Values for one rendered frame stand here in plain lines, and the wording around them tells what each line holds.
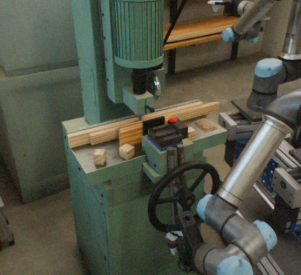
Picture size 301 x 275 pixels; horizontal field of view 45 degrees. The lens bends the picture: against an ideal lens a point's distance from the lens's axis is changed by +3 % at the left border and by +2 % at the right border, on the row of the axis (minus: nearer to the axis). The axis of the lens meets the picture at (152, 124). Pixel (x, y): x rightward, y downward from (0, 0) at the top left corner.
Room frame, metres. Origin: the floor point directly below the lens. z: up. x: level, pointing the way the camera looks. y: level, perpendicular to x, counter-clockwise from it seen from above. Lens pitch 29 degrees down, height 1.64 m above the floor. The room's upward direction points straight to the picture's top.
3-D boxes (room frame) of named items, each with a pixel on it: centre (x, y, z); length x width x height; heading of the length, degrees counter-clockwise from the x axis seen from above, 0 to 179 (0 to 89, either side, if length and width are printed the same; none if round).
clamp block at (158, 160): (1.09, -0.05, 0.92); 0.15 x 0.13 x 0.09; 118
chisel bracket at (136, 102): (1.28, 0.06, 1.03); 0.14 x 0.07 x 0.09; 28
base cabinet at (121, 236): (1.36, 0.11, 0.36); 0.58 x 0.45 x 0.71; 28
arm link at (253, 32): (1.93, -0.52, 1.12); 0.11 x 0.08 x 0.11; 121
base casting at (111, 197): (1.37, 0.11, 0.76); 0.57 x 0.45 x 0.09; 28
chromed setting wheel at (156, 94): (1.43, 0.00, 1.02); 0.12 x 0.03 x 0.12; 28
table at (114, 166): (1.17, -0.01, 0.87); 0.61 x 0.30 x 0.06; 118
